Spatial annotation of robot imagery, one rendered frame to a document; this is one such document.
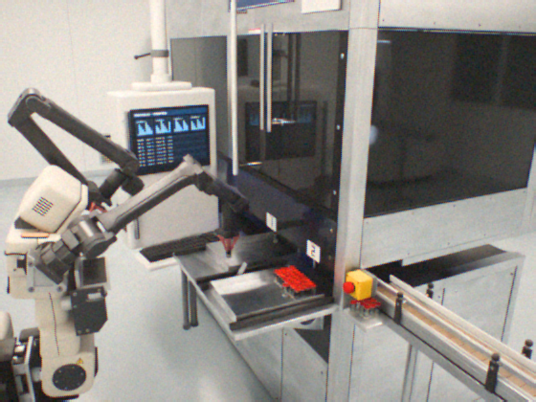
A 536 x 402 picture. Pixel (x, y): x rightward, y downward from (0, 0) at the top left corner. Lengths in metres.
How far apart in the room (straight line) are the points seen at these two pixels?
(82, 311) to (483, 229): 1.53
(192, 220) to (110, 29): 4.68
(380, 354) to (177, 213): 1.17
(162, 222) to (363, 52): 1.35
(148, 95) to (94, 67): 4.58
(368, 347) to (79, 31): 5.72
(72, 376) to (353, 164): 1.14
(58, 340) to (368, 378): 1.14
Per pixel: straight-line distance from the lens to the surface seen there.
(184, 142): 2.29
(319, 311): 1.65
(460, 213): 1.91
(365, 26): 1.45
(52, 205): 1.45
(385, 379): 2.04
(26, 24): 6.71
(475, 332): 1.53
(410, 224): 1.73
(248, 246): 2.12
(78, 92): 6.75
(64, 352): 1.66
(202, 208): 2.43
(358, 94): 1.45
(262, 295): 1.73
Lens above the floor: 1.74
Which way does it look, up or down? 18 degrees down
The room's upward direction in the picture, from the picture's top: straight up
